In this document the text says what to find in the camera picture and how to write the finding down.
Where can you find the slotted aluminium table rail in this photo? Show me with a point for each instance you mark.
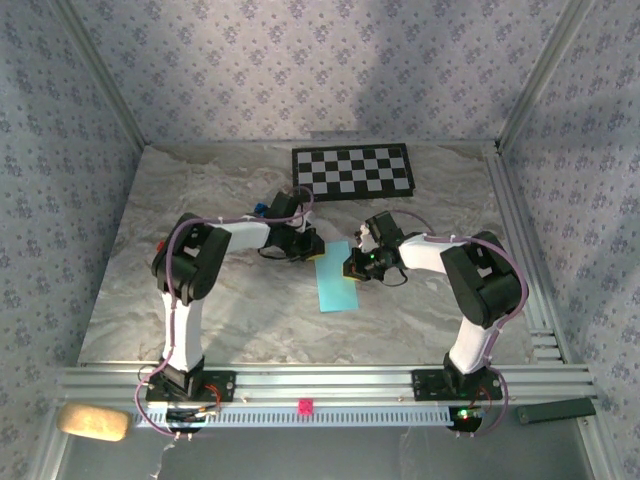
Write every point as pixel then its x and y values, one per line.
pixel 506 200

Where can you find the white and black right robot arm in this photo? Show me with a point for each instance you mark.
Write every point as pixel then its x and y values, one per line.
pixel 470 350

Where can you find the black and white checkerboard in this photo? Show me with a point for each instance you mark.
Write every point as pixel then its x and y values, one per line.
pixel 350 172

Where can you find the dark flat bar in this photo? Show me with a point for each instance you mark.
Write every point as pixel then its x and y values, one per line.
pixel 555 411

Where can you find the pink cube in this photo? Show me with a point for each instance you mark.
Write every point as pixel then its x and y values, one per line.
pixel 305 406

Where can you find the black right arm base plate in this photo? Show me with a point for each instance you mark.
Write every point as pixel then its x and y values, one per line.
pixel 425 385

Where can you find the light blue cloth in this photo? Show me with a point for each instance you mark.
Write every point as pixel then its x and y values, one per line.
pixel 337 290

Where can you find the blue toy brick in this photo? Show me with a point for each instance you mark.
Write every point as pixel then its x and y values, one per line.
pixel 259 207

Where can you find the black controller board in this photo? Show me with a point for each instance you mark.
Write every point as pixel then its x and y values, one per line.
pixel 182 415
pixel 465 422

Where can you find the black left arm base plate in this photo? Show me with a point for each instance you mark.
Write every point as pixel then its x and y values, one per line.
pixel 225 385

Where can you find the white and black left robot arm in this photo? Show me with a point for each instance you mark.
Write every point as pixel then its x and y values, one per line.
pixel 182 330

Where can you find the aluminium frame post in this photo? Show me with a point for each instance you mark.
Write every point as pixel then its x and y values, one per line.
pixel 541 75

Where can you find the wide aluminium mounting rail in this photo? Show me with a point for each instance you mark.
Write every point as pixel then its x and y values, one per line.
pixel 325 382

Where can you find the tan sponge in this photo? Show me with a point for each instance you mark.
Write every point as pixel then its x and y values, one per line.
pixel 92 422

